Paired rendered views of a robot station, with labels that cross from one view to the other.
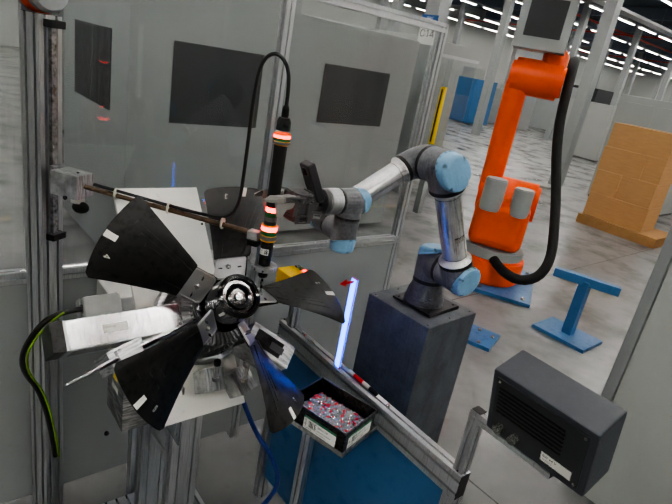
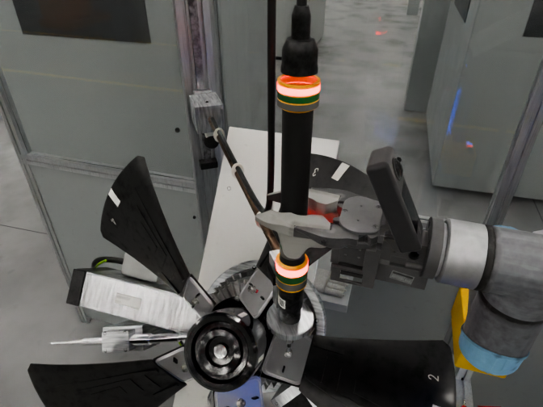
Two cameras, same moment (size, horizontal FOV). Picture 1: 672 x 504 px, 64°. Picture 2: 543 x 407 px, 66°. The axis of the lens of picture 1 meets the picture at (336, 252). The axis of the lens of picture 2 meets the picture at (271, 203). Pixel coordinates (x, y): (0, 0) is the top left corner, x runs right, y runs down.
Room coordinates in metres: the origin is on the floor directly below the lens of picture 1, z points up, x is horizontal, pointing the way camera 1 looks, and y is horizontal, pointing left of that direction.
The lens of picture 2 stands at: (1.10, -0.16, 1.76)
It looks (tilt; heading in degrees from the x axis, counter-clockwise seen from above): 34 degrees down; 59
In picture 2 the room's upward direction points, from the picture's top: straight up
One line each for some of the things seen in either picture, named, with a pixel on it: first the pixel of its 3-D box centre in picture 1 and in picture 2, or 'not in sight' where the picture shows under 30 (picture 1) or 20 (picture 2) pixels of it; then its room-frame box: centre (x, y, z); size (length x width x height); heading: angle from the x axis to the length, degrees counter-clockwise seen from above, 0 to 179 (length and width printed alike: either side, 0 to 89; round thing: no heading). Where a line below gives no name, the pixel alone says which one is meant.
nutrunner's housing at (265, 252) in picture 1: (273, 196); (293, 210); (1.33, 0.18, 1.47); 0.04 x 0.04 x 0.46
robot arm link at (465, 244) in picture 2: (329, 200); (455, 250); (1.46, 0.04, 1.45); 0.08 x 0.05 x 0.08; 42
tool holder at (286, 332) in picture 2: (262, 250); (288, 294); (1.34, 0.19, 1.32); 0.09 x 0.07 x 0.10; 77
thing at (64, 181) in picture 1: (70, 182); (206, 111); (1.48, 0.79, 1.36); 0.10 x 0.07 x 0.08; 77
